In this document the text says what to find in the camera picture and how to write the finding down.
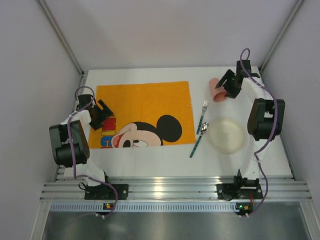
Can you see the aluminium frame post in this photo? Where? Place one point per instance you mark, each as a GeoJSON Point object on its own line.
{"type": "Point", "coordinates": [284, 27]}
{"type": "Point", "coordinates": [60, 35]}

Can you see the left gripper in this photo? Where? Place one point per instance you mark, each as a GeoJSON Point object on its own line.
{"type": "Point", "coordinates": [100, 114]}

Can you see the perforated cable duct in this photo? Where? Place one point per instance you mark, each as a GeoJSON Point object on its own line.
{"type": "Point", "coordinates": [157, 207]}

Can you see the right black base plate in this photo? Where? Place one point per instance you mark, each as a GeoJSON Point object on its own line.
{"type": "Point", "coordinates": [228, 192]}

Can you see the orange cartoon cloth placemat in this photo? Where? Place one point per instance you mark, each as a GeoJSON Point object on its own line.
{"type": "Point", "coordinates": [145, 115]}

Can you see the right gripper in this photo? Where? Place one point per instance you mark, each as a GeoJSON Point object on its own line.
{"type": "Point", "coordinates": [230, 81]}

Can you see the cream round plate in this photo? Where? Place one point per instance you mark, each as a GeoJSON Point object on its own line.
{"type": "Point", "coordinates": [226, 135]}

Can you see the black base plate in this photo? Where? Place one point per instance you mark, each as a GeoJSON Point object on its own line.
{"type": "Point", "coordinates": [228, 192]}
{"type": "Point", "coordinates": [104, 192]}

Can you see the green handled spoon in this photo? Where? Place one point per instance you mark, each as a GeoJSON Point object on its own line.
{"type": "Point", "coordinates": [203, 130]}

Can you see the pink plastic cup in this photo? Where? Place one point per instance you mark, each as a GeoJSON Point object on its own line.
{"type": "Point", "coordinates": [218, 94]}

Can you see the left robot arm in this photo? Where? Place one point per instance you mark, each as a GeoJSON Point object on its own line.
{"type": "Point", "coordinates": [69, 144]}

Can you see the right aluminium frame post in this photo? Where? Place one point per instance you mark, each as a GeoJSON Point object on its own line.
{"type": "Point", "coordinates": [284, 27]}

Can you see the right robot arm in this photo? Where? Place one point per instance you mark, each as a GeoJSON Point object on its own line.
{"type": "Point", "coordinates": [265, 120]}

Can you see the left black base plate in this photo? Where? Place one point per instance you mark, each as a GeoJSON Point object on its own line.
{"type": "Point", "coordinates": [104, 192]}

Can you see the aluminium mounting rail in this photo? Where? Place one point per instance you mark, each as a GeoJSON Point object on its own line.
{"type": "Point", "coordinates": [280, 189]}

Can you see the left aluminium frame post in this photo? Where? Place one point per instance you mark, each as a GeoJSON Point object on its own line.
{"type": "Point", "coordinates": [60, 35]}

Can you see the green handled fork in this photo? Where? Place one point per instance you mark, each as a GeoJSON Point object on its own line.
{"type": "Point", "coordinates": [203, 111]}

